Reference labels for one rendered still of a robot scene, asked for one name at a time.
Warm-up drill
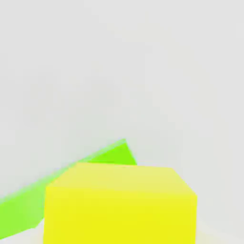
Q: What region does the small yellow cube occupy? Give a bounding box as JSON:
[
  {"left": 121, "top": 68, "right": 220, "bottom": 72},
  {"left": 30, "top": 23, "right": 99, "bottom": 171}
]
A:
[{"left": 43, "top": 162, "right": 198, "bottom": 244}]

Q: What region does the large green box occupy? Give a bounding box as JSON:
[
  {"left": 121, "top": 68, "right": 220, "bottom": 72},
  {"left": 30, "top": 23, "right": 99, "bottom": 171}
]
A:
[{"left": 0, "top": 138, "right": 138, "bottom": 240}]

